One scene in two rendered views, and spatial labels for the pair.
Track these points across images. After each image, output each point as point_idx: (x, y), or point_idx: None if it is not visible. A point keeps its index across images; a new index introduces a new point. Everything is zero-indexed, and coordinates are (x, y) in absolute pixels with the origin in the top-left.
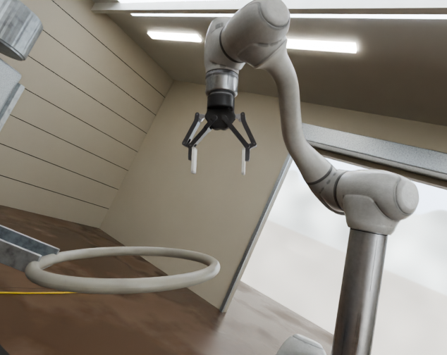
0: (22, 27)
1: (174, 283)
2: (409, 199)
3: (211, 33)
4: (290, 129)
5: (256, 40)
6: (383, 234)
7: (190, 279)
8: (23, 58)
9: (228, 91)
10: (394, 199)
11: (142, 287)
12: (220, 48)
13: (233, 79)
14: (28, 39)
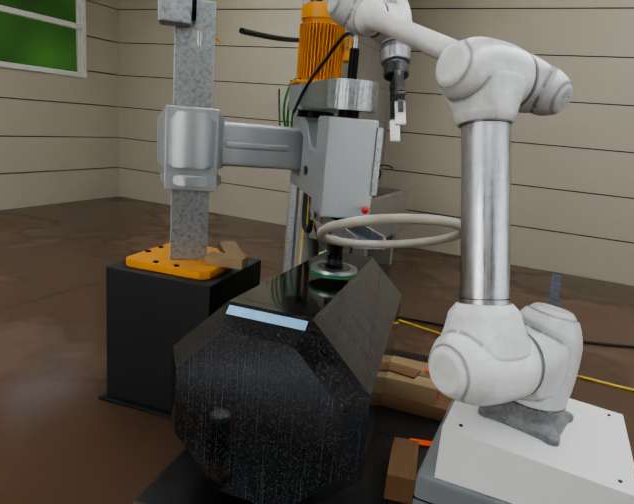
0: (350, 92)
1: (340, 222)
2: (449, 68)
3: None
4: (432, 55)
5: (341, 25)
6: (468, 121)
7: (352, 219)
8: (367, 110)
9: (389, 60)
10: (435, 79)
11: (326, 226)
12: None
13: (388, 47)
14: (359, 97)
